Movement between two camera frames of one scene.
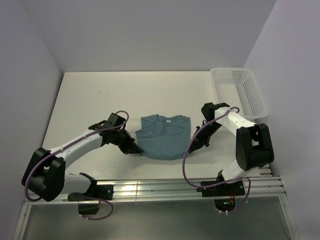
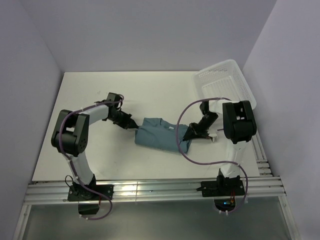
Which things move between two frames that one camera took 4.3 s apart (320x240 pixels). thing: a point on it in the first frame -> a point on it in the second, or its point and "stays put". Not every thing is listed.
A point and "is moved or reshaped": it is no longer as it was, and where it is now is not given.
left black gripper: (130, 147) -> (128, 122)
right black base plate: (231, 189) stays put
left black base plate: (101, 191) stays put
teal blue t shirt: (164, 137) is moved or reshaped
